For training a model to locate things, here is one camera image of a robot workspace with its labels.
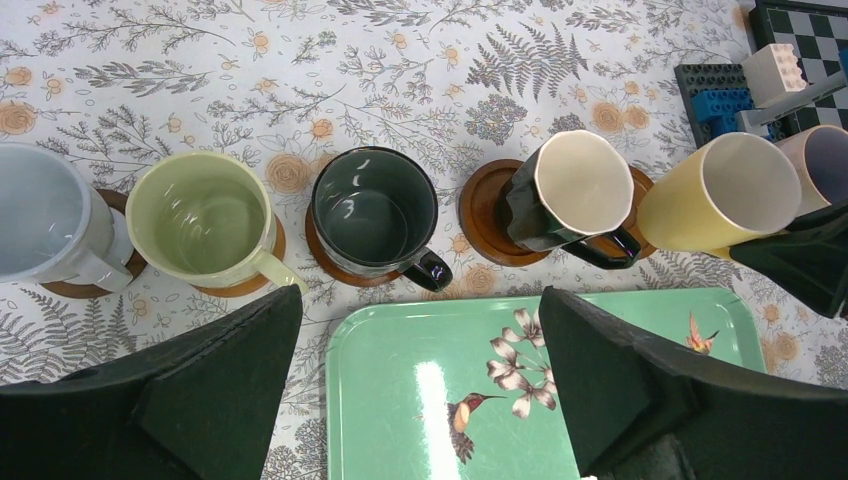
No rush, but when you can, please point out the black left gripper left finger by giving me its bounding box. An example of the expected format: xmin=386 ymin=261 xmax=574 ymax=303
xmin=1 ymin=286 xmax=303 ymax=479

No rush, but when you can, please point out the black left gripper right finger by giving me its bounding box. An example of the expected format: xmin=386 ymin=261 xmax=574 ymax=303
xmin=539 ymin=287 xmax=847 ymax=479

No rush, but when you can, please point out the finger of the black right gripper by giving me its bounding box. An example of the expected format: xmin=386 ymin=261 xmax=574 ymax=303
xmin=729 ymin=201 xmax=847 ymax=319

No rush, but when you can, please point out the yellow mug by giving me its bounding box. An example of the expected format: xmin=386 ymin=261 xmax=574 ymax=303
xmin=637 ymin=132 xmax=802 ymax=256

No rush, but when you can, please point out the pink iridescent mug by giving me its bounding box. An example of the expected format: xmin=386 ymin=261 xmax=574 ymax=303
xmin=776 ymin=125 xmax=847 ymax=216

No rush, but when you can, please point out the light brown wooden coaster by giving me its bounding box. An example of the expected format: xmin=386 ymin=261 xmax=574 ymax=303
xmin=195 ymin=216 xmax=286 ymax=298

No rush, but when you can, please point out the pale green mug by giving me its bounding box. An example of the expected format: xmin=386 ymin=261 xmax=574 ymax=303
xmin=125 ymin=151 xmax=308 ymax=292

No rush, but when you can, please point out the dark brown wooden coaster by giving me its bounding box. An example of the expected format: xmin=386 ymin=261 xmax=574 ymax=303
xmin=40 ymin=189 xmax=148 ymax=299

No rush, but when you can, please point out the light blue mug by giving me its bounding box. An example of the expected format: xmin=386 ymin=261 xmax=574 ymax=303
xmin=1 ymin=142 xmax=133 ymax=292

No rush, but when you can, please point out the cream black mug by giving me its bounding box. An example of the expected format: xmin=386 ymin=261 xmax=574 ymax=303
xmin=504 ymin=130 xmax=641 ymax=270

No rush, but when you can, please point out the dark green mug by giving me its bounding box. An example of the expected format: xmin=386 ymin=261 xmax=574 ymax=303
xmin=308 ymin=146 xmax=453 ymax=292

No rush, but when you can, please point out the grey toy brick piece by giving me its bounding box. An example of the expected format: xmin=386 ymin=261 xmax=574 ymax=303
xmin=735 ymin=71 xmax=847 ymax=137

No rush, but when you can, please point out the blue toy brick block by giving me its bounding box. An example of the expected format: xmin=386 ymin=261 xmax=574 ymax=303
xmin=691 ymin=88 xmax=754 ymax=143

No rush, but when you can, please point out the green floral tray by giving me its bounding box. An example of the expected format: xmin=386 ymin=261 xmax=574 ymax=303
xmin=324 ymin=287 xmax=768 ymax=480

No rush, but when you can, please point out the white toy brick block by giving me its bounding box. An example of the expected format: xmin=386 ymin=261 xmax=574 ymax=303
xmin=740 ymin=43 xmax=808 ymax=109

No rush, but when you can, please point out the grey toy brick baseplate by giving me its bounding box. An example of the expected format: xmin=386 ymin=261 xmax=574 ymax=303
xmin=673 ymin=62 xmax=810 ymax=149

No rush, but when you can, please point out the black white chessboard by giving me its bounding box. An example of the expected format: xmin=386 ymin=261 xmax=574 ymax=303
xmin=749 ymin=1 xmax=847 ymax=136

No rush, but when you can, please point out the floral tablecloth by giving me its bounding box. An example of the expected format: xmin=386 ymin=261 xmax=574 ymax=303
xmin=1 ymin=1 xmax=847 ymax=479

